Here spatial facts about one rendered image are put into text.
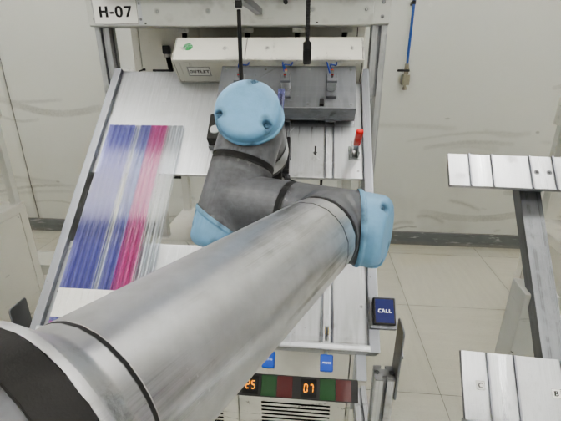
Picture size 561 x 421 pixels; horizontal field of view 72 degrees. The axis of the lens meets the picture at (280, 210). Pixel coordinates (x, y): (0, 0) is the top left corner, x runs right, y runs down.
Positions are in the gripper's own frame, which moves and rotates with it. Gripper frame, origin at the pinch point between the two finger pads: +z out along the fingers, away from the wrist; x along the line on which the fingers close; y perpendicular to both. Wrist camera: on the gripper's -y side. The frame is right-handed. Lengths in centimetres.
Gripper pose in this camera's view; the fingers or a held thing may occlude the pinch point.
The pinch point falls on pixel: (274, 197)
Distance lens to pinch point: 76.1
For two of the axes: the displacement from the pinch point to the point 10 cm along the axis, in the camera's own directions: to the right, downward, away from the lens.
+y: 0.5, -9.8, 1.9
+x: -10.0, -0.3, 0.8
